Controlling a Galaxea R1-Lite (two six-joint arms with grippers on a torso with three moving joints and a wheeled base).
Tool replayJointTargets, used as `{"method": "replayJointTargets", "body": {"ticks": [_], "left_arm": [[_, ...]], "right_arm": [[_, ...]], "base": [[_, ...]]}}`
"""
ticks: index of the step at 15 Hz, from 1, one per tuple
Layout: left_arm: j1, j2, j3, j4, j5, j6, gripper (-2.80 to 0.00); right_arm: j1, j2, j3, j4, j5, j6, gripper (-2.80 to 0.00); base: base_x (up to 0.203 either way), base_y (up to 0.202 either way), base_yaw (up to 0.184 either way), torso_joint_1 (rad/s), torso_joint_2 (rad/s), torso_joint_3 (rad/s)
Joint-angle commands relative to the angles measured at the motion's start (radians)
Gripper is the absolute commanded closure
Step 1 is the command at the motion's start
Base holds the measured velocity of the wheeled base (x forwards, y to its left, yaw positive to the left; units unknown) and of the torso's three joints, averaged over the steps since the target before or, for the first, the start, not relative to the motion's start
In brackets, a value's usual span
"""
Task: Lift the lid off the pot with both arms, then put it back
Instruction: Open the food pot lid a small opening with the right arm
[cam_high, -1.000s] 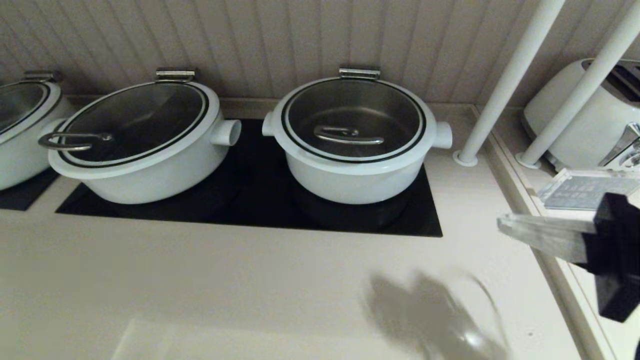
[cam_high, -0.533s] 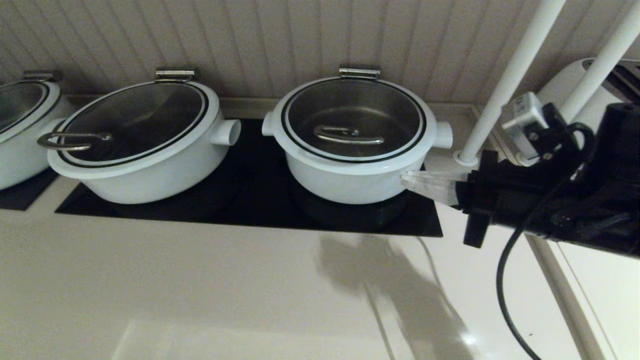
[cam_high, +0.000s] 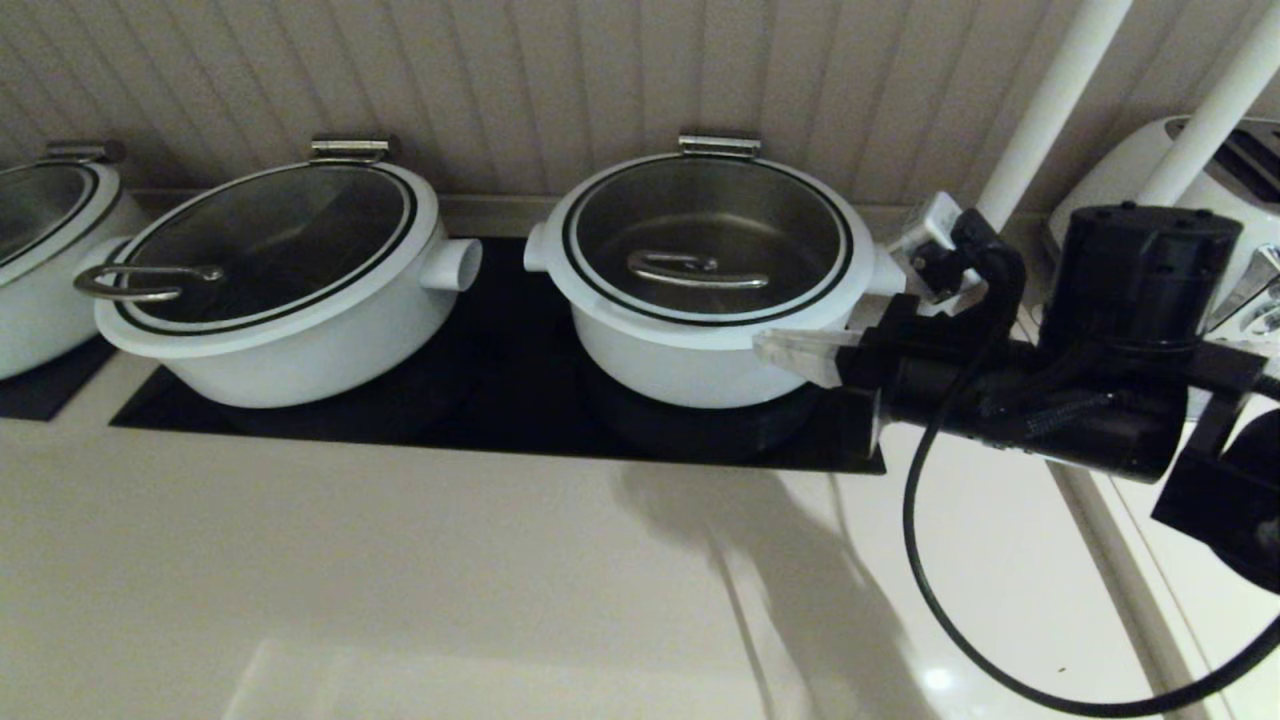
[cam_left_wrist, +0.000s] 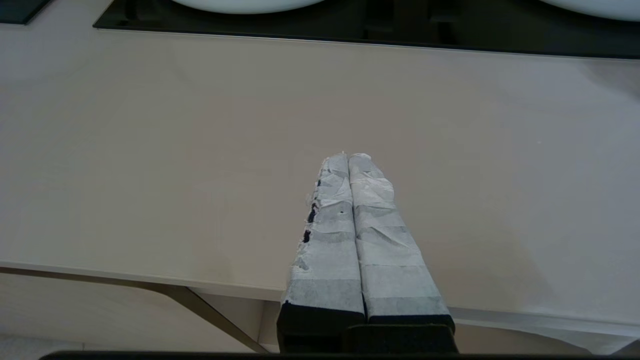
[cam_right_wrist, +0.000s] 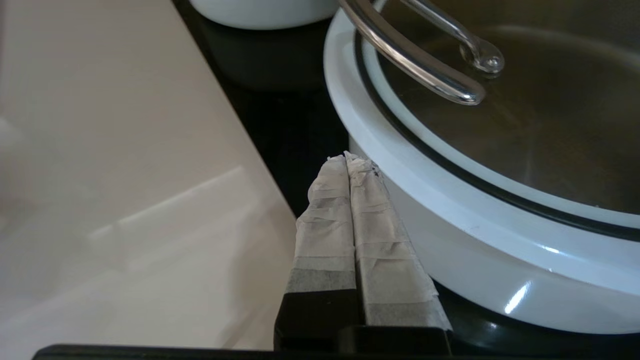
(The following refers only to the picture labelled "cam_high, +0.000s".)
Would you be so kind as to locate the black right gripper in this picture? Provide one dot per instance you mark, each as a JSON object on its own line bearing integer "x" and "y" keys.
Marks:
{"x": 930, "y": 390}

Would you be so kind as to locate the glass lid with white rim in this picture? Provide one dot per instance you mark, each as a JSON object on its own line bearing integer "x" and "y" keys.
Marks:
{"x": 40, "y": 205}
{"x": 720, "y": 215}
{"x": 280, "y": 230}

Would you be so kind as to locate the black glass induction cooktop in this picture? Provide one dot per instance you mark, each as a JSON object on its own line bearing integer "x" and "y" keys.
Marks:
{"x": 50, "y": 395}
{"x": 500, "y": 400}

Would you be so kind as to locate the white toaster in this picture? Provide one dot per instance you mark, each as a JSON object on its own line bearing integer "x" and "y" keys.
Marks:
{"x": 1110, "y": 175}

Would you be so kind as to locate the white round pole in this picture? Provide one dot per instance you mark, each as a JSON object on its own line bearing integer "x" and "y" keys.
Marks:
{"x": 1060, "y": 90}
{"x": 1215, "y": 110}

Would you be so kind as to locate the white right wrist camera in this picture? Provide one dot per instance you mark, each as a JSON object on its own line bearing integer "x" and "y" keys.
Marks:
{"x": 930, "y": 225}

